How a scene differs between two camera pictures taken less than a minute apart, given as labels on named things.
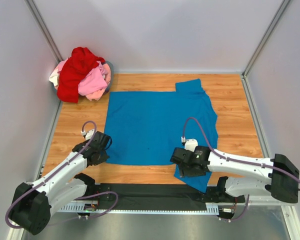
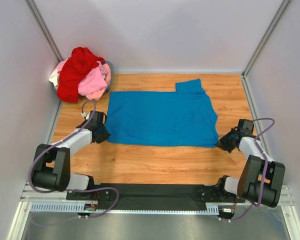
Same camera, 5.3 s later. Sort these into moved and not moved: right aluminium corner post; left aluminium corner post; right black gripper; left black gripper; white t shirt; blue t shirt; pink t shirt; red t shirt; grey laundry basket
Moved: blue t shirt; right black gripper; left black gripper
Not moved: white t shirt; left aluminium corner post; pink t shirt; grey laundry basket; red t shirt; right aluminium corner post
